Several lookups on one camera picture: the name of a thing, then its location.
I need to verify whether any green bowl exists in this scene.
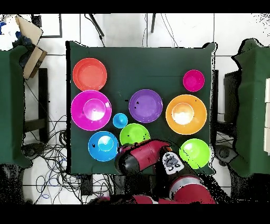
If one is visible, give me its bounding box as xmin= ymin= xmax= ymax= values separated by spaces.
xmin=179 ymin=138 xmax=211 ymax=170
xmin=119 ymin=123 xmax=151 ymax=146

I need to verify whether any white boxes stack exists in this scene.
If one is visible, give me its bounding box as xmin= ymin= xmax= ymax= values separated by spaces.
xmin=263 ymin=78 xmax=270 ymax=156

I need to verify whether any purple bowl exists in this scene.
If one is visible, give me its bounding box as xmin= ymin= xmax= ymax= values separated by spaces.
xmin=128 ymin=89 xmax=163 ymax=124

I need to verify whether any blue cup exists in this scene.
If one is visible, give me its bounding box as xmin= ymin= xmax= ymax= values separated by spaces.
xmin=112 ymin=113 xmax=129 ymax=129

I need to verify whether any dark green table cloth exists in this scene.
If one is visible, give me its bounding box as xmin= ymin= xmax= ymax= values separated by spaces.
xmin=65 ymin=40 xmax=218 ymax=176

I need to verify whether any blue bowl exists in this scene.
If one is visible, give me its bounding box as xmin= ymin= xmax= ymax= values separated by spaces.
xmin=88 ymin=130 xmax=120 ymax=163

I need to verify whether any large magenta bowl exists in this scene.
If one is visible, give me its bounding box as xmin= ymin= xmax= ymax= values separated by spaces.
xmin=71 ymin=90 xmax=112 ymax=132

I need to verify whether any orange-red shallow bowl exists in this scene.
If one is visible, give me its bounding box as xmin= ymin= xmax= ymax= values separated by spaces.
xmin=72 ymin=58 xmax=108 ymax=92

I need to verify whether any large orange bowl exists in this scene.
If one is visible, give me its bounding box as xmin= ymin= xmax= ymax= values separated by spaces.
xmin=165 ymin=94 xmax=208 ymax=135

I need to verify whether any small crimson bowl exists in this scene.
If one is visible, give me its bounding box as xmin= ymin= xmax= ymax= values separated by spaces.
xmin=182 ymin=69 xmax=206 ymax=92

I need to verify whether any black tripod leg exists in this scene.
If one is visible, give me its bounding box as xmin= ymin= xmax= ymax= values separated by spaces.
xmin=150 ymin=13 xmax=157 ymax=34
xmin=84 ymin=13 xmax=105 ymax=47

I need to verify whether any black box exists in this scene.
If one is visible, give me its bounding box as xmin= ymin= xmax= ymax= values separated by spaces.
xmin=223 ymin=70 xmax=242 ymax=123

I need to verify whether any black stand base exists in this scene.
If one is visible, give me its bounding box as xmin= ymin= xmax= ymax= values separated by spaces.
xmin=215 ymin=144 xmax=237 ymax=166
xmin=22 ymin=142 xmax=45 ymax=158

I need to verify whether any cardboard box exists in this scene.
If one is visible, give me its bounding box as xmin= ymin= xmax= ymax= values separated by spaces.
xmin=12 ymin=14 xmax=48 ymax=80

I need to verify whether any green cloth side table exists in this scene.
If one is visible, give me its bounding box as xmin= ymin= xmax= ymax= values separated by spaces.
xmin=230 ymin=39 xmax=270 ymax=178
xmin=0 ymin=45 xmax=32 ymax=169

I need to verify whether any tangle of floor cables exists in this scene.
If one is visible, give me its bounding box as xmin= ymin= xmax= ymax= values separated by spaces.
xmin=23 ymin=115 xmax=115 ymax=204

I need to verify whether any black bench frame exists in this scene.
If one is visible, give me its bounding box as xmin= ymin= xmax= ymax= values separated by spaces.
xmin=24 ymin=68 xmax=49 ymax=144

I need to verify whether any black square floor frame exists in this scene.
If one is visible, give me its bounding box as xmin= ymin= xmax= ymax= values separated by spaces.
xmin=31 ymin=13 xmax=63 ymax=39

